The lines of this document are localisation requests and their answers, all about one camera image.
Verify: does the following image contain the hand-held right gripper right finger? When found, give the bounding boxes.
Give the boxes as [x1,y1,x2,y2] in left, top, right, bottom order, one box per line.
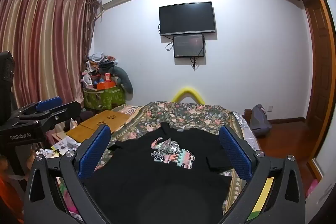
[218,124,307,224]

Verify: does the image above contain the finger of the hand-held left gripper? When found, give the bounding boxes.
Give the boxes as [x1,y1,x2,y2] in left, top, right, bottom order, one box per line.
[17,97,63,117]
[20,101,82,123]

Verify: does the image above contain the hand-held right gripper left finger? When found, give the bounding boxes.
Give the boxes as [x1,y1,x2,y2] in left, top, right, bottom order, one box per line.
[24,124,112,224]

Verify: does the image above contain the black elephant print t-shirt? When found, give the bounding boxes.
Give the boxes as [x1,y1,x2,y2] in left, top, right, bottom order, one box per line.
[83,122,234,224]

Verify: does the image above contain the pile of clothes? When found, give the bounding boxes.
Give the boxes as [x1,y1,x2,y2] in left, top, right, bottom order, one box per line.
[82,52,118,84]

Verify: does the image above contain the dark purple cloth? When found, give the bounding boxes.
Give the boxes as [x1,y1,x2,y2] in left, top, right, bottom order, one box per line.
[78,111,98,123]

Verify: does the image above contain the scattered printed papers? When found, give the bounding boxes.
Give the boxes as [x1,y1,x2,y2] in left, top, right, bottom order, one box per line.
[39,137,82,159]

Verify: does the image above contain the white patterned bed sheet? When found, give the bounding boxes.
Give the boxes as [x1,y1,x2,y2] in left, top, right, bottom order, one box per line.
[232,111,261,152]

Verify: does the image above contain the green storage bag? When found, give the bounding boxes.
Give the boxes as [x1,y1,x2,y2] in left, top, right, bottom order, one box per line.
[83,82,126,111]

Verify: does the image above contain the grey backpack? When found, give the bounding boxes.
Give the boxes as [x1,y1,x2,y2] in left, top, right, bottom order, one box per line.
[249,104,272,136]

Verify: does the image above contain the orange box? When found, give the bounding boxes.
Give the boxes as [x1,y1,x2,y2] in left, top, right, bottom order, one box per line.
[96,81,116,90]

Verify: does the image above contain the orange cloth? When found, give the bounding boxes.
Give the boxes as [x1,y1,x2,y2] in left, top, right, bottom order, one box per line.
[0,156,27,224]

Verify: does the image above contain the pink striped curtain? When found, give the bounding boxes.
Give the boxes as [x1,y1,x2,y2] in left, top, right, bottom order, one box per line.
[0,0,100,119]

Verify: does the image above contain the grey plush toy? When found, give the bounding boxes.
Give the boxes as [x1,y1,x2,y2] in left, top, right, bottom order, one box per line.
[112,66,134,98]

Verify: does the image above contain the floral blanket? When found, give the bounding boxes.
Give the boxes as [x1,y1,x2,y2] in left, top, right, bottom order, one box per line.
[94,101,260,216]

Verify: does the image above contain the yellow foam tube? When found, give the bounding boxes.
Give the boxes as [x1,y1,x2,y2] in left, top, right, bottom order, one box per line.
[171,86,205,104]

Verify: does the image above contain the pink bag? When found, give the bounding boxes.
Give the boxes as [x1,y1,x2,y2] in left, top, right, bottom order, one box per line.
[307,179,320,199]

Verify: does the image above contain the small black monitor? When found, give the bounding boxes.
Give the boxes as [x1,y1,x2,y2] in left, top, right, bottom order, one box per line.
[173,34,205,58]

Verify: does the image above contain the wooden door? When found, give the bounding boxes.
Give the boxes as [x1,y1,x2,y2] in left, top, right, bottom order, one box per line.
[302,0,336,180]

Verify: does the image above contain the black wall television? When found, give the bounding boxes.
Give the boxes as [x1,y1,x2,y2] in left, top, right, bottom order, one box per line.
[159,1,216,36]

